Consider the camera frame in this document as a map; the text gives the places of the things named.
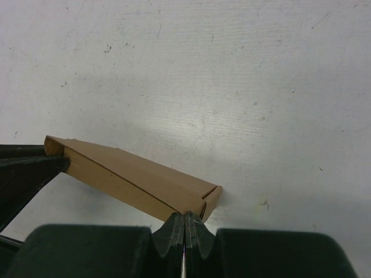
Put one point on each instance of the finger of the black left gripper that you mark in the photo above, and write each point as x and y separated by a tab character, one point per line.
25	170

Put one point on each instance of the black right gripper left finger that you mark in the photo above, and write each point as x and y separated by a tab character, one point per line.
101	251

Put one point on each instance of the brown paper box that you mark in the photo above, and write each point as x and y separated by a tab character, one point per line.
150	187

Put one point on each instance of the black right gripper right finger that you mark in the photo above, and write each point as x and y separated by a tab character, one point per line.
259	253

